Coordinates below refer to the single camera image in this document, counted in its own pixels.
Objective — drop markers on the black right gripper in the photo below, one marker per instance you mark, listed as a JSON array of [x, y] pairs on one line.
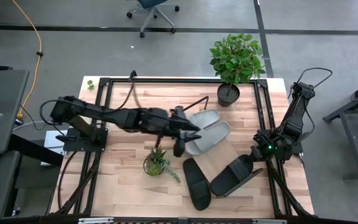
[[256, 153]]

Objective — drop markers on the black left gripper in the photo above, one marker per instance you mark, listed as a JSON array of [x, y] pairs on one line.
[[166, 124]]

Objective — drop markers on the grey slide sandal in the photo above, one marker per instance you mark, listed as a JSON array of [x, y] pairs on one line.
[[211, 137], [207, 116]]

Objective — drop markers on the black slide sandal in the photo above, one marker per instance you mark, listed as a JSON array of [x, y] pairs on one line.
[[233, 177], [196, 185]]

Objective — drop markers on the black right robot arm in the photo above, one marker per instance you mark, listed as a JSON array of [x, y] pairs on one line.
[[294, 121]]

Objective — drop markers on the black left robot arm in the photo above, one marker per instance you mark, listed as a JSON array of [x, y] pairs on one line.
[[104, 113]]

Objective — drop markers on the succulent plants in black bowl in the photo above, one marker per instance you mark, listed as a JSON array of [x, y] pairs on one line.
[[155, 163]]

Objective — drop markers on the leafy green plant black pot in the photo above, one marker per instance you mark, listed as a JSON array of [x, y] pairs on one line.
[[236, 59]]

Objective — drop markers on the dark metal desk stand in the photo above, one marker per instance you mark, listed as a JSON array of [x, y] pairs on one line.
[[353, 146]]

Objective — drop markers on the office chair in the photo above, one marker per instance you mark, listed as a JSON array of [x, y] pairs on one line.
[[154, 9]]

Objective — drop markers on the white box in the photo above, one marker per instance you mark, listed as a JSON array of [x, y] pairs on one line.
[[53, 140]]

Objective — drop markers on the grey side desk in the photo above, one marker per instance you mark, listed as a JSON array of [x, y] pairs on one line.
[[8, 93]]

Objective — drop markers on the dark lower side desk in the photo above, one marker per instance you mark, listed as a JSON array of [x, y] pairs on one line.
[[5, 174]]

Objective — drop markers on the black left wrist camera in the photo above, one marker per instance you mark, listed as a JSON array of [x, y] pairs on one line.
[[179, 149]]

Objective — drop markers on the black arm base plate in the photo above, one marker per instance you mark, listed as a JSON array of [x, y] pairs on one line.
[[294, 149], [73, 144]]

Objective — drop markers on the wooden shelf with black frame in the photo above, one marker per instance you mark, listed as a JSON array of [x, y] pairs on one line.
[[213, 158]]

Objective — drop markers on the black aluminium table frame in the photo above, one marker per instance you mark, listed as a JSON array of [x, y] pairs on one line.
[[197, 81]]

